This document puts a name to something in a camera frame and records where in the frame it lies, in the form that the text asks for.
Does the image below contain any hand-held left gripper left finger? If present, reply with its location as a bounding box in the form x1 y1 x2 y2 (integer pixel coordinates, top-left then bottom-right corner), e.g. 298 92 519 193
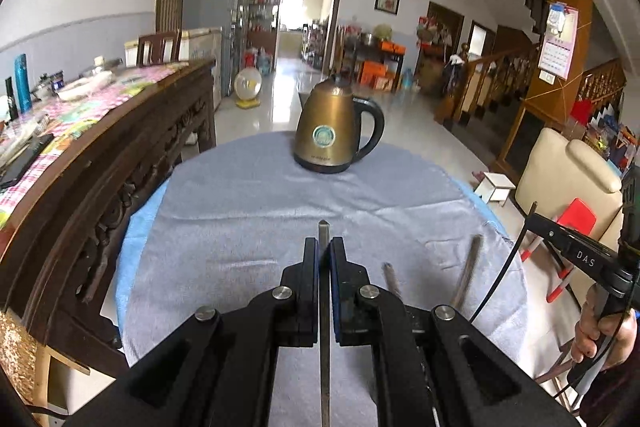
62 237 320 427

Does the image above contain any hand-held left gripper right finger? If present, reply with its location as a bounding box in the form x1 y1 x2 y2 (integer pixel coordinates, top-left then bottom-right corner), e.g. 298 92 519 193
329 236 583 427

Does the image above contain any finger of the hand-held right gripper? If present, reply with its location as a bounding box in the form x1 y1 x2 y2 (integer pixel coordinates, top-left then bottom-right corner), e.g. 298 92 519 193
527 212 572 254

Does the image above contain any dark wooden chopstick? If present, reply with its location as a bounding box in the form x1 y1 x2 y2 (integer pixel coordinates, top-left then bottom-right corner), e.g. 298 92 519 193
382 262 403 303
452 234 485 314

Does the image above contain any thin metal rod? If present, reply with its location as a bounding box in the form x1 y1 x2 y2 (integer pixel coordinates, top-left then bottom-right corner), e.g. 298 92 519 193
318 218 332 427

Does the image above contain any person's right hand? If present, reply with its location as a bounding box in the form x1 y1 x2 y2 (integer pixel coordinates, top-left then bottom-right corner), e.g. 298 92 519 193
572 287 640 373

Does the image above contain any cream armchair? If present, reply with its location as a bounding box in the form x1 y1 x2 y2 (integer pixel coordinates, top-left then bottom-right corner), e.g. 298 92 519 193
514 127 626 248

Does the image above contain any small white stool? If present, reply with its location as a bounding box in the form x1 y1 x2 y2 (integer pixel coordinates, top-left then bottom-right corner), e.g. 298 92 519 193
472 171 516 206

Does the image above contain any grey table cloth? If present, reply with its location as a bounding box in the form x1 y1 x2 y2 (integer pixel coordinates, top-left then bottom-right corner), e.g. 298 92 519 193
117 129 531 427

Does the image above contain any gold electric kettle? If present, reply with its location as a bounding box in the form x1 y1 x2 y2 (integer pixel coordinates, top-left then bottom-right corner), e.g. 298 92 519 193
292 74 386 175

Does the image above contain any wooden stair railing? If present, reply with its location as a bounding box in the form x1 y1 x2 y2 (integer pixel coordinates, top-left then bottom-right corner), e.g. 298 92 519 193
440 42 541 128

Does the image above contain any light blue cloth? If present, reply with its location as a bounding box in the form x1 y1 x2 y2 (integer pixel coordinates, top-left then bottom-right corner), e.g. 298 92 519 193
114 184 511 360

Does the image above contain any white floor fan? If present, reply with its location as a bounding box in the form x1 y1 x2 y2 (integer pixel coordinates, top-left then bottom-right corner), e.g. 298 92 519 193
234 67 264 110

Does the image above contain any carved wooden sideboard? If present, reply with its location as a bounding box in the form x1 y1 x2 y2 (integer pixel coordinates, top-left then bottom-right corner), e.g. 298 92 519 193
0 59 218 408

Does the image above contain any glass shelf cabinet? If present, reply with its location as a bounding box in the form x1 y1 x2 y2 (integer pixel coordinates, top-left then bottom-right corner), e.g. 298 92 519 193
240 0 281 58

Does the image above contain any wooden chair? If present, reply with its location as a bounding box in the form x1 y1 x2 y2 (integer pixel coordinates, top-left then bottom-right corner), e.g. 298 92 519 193
137 29 182 68

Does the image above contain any pink checkered tablecloth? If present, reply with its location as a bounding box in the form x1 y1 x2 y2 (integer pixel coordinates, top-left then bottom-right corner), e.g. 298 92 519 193
0 59 191 228

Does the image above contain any white dish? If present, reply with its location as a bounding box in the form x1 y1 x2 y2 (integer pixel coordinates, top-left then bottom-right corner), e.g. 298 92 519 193
55 72 113 102

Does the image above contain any black tablet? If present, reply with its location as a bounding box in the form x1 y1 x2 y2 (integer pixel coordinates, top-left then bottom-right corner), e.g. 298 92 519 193
0 134 55 188

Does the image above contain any steel pot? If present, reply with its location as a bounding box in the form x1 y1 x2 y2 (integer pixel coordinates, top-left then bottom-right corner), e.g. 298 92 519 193
31 69 66 100

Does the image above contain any blue thermos bottle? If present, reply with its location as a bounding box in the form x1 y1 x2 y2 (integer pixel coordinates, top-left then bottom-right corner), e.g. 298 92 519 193
14 53 33 114

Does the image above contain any black bottle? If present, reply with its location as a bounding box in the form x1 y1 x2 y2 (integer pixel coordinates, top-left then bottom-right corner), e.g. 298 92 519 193
4 77 20 120

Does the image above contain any thin black cable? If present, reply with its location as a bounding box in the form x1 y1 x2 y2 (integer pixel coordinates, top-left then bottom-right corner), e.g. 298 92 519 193
469 202 538 324

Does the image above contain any wall calendar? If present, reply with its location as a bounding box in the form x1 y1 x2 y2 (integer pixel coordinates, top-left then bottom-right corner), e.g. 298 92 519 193
539 3 580 80

